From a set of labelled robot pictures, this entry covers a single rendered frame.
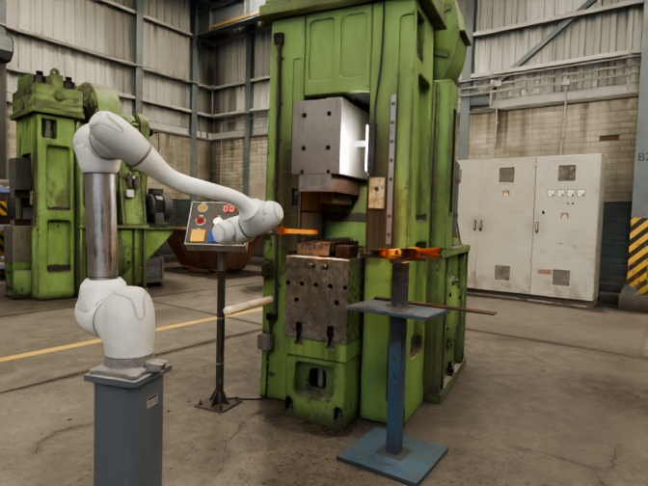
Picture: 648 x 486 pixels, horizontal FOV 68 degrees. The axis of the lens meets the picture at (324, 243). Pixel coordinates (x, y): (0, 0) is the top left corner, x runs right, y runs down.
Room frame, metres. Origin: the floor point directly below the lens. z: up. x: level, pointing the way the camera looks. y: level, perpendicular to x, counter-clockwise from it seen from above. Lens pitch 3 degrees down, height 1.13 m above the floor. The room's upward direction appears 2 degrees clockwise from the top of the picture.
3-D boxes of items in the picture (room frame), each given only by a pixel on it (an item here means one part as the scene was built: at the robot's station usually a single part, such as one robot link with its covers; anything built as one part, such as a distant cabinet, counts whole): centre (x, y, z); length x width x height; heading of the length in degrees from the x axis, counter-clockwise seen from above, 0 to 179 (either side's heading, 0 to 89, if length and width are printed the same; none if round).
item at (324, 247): (2.82, -0.03, 0.96); 0.42 x 0.20 x 0.09; 154
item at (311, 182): (2.82, -0.03, 1.32); 0.42 x 0.20 x 0.10; 154
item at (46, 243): (6.80, 3.23, 1.45); 2.18 x 1.23 x 2.89; 144
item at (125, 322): (1.59, 0.65, 0.77); 0.18 x 0.16 x 0.22; 48
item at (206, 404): (2.80, 0.60, 0.05); 0.22 x 0.22 x 0.09; 64
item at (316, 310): (2.80, -0.08, 0.69); 0.56 x 0.38 x 0.45; 154
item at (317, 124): (2.80, -0.07, 1.56); 0.42 x 0.39 x 0.40; 154
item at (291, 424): (2.59, 0.08, 0.01); 0.58 x 0.39 x 0.01; 64
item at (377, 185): (2.61, -0.28, 1.27); 0.09 x 0.02 x 0.17; 64
